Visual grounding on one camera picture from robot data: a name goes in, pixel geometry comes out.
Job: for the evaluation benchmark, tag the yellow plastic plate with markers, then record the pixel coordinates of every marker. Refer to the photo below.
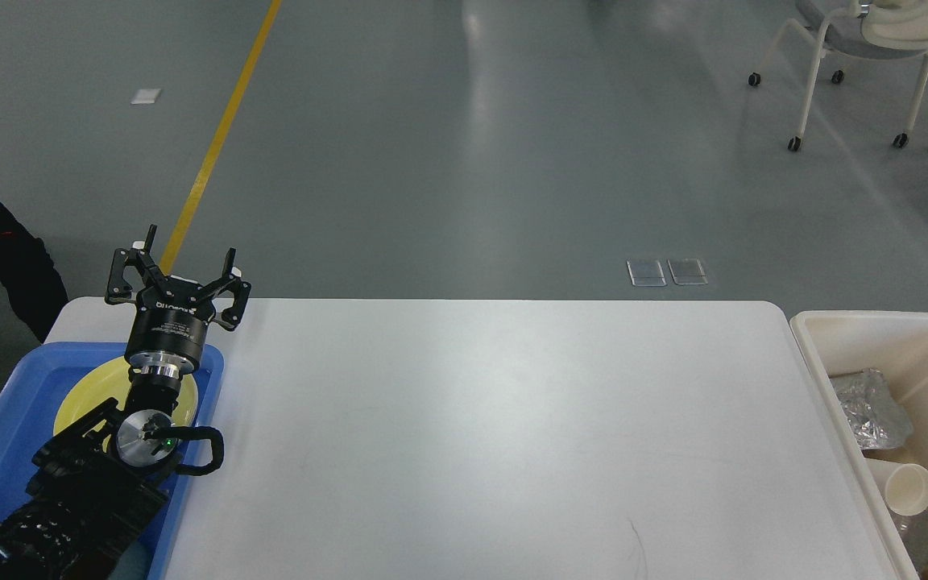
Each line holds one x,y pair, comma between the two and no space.
110,381

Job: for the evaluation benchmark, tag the white paper cup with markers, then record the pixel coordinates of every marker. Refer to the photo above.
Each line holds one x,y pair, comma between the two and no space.
903,486

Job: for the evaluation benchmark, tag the beige waste bin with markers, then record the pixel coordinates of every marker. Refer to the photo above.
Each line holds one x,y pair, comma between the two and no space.
837,342

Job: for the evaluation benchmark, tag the white office chair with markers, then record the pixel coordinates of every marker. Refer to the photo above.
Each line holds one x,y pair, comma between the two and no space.
860,30

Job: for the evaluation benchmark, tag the foil tray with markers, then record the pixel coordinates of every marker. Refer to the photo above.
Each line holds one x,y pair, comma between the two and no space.
876,420
913,533

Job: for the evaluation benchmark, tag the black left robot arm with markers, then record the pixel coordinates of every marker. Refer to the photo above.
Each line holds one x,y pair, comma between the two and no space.
98,483

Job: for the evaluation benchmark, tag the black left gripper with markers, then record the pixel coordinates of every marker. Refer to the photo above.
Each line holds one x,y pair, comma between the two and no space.
168,331

